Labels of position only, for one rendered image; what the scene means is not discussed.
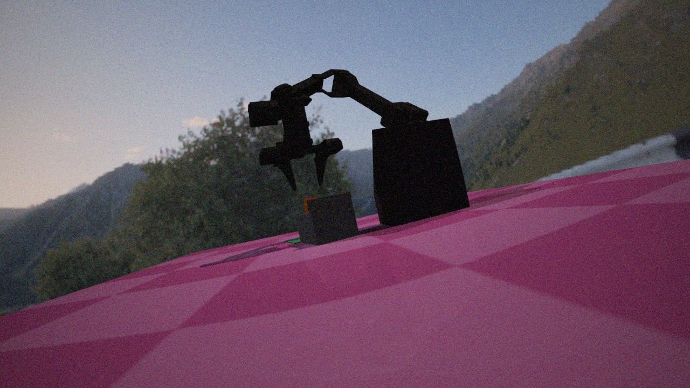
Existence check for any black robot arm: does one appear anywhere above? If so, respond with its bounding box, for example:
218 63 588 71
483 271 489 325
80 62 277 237
248 69 429 128

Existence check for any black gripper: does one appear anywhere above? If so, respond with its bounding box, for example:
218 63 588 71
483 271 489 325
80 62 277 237
259 118 343 191

